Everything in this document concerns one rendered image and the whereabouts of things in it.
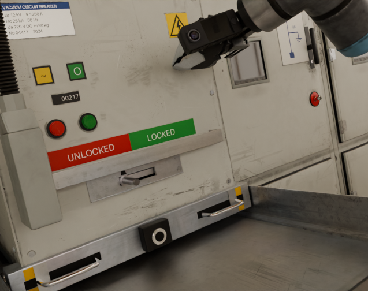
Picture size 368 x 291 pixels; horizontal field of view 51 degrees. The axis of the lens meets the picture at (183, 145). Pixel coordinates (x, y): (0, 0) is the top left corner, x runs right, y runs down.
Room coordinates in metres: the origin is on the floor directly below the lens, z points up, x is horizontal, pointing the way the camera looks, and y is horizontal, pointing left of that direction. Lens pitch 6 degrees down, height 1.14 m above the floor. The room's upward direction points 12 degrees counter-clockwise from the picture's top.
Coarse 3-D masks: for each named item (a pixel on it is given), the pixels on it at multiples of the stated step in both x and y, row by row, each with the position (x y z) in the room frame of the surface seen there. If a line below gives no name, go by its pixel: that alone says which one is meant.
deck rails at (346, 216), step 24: (264, 192) 0.86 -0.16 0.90; (288, 192) 0.80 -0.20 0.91; (312, 192) 0.75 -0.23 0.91; (240, 216) 0.90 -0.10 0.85; (264, 216) 0.86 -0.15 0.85; (288, 216) 0.81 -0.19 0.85; (312, 216) 0.76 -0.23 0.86; (336, 216) 0.71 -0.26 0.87; (360, 216) 0.67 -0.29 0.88; (360, 240) 0.64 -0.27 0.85; (0, 288) 0.66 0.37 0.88
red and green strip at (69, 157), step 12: (192, 120) 0.85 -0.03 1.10; (132, 132) 0.77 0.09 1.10; (144, 132) 0.78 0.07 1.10; (156, 132) 0.80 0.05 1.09; (168, 132) 0.81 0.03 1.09; (180, 132) 0.83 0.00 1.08; (192, 132) 0.84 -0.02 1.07; (84, 144) 0.71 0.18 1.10; (96, 144) 0.72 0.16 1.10; (108, 144) 0.74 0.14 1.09; (120, 144) 0.75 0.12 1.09; (132, 144) 0.76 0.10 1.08; (144, 144) 0.78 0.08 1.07; (48, 156) 0.68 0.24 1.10; (60, 156) 0.69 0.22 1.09; (72, 156) 0.70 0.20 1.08; (84, 156) 0.71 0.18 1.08; (96, 156) 0.72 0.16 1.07; (108, 156) 0.73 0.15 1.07; (60, 168) 0.68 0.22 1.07
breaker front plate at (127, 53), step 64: (0, 0) 0.67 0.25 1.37; (64, 0) 0.73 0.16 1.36; (128, 0) 0.80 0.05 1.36; (192, 0) 0.88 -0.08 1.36; (64, 64) 0.71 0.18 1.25; (128, 64) 0.78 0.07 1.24; (128, 128) 0.76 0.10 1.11; (64, 192) 0.68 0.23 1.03; (128, 192) 0.75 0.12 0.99; (192, 192) 0.83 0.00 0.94
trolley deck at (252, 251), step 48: (192, 240) 0.81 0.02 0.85; (240, 240) 0.75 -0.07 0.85; (288, 240) 0.70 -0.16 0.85; (336, 240) 0.66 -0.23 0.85; (96, 288) 0.67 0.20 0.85; (144, 288) 0.63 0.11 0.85; (192, 288) 0.59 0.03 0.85; (240, 288) 0.56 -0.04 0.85; (288, 288) 0.53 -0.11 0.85; (336, 288) 0.51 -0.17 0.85
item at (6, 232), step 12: (216, 84) 0.90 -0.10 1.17; (0, 180) 0.63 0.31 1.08; (0, 192) 0.65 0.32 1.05; (0, 204) 0.68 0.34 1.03; (0, 216) 0.72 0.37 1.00; (0, 228) 0.77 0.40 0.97; (12, 228) 0.63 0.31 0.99; (0, 240) 0.82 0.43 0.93; (12, 240) 0.65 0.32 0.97; (12, 252) 0.69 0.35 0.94
